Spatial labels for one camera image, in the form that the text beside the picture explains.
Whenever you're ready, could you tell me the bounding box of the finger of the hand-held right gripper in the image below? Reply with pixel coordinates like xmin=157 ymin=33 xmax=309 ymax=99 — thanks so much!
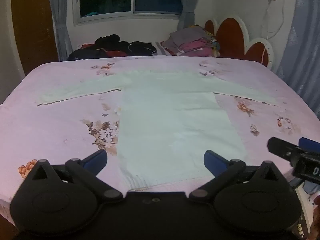
xmin=298 ymin=137 xmax=320 ymax=154
xmin=267 ymin=137 xmax=304 ymax=166

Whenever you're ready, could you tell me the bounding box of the red and white headboard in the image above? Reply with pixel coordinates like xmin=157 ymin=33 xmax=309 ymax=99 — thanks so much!
xmin=204 ymin=15 xmax=274 ymax=71

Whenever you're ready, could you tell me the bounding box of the pile of dark clothes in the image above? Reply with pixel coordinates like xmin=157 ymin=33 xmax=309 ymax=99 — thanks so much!
xmin=66 ymin=34 xmax=158 ymax=62

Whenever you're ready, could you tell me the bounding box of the white knit sweater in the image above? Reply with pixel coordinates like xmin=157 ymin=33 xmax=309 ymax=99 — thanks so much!
xmin=36 ymin=69 xmax=279 ymax=190

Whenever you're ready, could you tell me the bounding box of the brown wooden door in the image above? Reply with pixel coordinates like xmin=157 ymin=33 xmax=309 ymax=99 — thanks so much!
xmin=11 ymin=0 xmax=59 ymax=77

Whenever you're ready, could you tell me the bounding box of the pink floral bed sheet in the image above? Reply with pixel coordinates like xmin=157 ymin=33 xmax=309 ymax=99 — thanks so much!
xmin=0 ymin=55 xmax=320 ymax=230

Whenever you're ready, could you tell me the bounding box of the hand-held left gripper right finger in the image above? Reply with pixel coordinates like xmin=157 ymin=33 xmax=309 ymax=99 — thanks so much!
xmin=189 ymin=150 xmax=288 ymax=204

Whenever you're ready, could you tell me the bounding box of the grey curtain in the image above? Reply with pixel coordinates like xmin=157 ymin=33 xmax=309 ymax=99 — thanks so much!
xmin=47 ymin=0 xmax=73 ymax=62
xmin=176 ymin=0 xmax=207 ymax=30

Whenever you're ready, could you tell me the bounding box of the stack of folded clothes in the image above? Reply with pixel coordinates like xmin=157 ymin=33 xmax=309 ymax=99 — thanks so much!
xmin=161 ymin=24 xmax=221 ymax=57

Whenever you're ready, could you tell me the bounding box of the striped bed sheet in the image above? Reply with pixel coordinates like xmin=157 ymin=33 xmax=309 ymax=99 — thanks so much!
xmin=150 ymin=41 xmax=177 ymax=57

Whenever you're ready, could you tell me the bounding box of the person's right hand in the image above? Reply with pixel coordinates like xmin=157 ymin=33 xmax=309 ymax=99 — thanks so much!
xmin=311 ymin=196 xmax=320 ymax=240

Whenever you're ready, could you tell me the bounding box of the white cable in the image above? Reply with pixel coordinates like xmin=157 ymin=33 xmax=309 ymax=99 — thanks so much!
xmin=259 ymin=0 xmax=286 ymax=66

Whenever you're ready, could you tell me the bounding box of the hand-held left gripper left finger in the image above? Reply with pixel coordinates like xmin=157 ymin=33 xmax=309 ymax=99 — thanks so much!
xmin=27 ymin=149 xmax=123 ymax=205

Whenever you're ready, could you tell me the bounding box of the light blue patterned curtain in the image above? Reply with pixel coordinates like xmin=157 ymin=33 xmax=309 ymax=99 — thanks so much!
xmin=275 ymin=0 xmax=320 ymax=120

